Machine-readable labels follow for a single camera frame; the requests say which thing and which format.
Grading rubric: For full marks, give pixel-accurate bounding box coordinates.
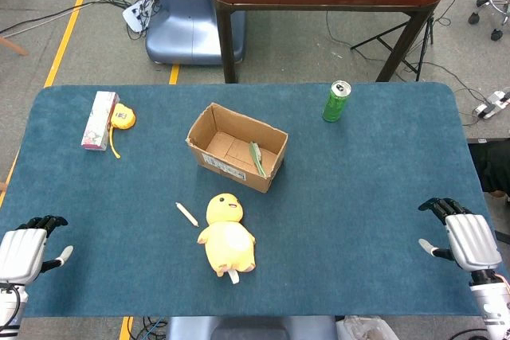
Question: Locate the green brush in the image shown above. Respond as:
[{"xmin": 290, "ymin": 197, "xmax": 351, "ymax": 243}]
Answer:
[{"xmin": 249, "ymin": 141, "xmax": 268, "ymax": 178}]

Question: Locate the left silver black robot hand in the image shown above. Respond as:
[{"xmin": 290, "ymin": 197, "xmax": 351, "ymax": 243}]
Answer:
[{"xmin": 0, "ymin": 215, "xmax": 75, "ymax": 286}]

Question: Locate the white pen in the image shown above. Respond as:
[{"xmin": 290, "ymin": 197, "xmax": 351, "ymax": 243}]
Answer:
[{"xmin": 175, "ymin": 201, "xmax": 200, "ymax": 229}]

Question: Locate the yellow plush toy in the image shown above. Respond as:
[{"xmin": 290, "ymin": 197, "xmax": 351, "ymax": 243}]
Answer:
[{"xmin": 197, "ymin": 192, "xmax": 257, "ymax": 285}]

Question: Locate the blue felt table mat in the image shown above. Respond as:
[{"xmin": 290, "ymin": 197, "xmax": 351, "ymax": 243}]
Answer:
[{"xmin": 0, "ymin": 82, "xmax": 510, "ymax": 319}]

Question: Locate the chrome rolling stool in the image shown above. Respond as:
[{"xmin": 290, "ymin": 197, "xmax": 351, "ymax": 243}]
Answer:
[{"xmin": 468, "ymin": 0, "xmax": 510, "ymax": 41}]

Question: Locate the open cardboard box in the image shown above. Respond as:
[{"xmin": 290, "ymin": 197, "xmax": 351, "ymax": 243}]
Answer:
[{"xmin": 185, "ymin": 102, "xmax": 289, "ymax": 194}]

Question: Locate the clear plastic bag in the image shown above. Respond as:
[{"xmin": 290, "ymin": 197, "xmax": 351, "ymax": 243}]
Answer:
[{"xmin": 336, "ymin": 315, "xmax": 399, "ymax": 340}]

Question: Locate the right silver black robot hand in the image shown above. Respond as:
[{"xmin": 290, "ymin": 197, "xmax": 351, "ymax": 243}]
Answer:
[{"xmin": 418, "ymin": 197, "xmax": 504, "ymax": 273}]

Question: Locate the black tripod stand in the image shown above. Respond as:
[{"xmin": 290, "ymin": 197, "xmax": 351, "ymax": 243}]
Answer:
[{"xmin": 350, "ymin": 0, "xmax": 469, "ymax": 82}]

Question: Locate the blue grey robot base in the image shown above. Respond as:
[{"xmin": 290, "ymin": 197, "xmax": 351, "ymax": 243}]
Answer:
[{"xmin": 145, "ymin": 0, "xmax": 246, "ymax": 65}]

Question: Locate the yellow tape measure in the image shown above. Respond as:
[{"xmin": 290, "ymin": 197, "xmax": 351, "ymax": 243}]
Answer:
[{"xmin": 108, "ymin": 103, "xmax": 137, "ymax": 159}]

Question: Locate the green drink can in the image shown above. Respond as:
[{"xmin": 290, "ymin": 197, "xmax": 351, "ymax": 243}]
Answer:
[{"xmin": 321, "ymin": 80, "xmax": 352, "ymax": 123}]

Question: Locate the white power strip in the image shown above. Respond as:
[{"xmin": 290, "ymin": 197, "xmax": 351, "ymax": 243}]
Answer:
[
  {"xmin": 122, "ymin": 0, "xmax": 159, "ymax": 33},
  {"xmin": 473, "ymin": 91, "xmax": 510, "ymax": 120}
]

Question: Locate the pink white carton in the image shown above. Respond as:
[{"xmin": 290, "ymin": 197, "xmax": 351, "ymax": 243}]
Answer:
[{"xmin": 80, "ymin": 91, "xmax": 120, "ymax": 152}]

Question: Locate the blue grey robot torso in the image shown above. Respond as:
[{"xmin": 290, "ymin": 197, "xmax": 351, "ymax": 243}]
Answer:
[{"xmin": 165, "ymin": 315, "xmax": 339, "ymax": 340}]

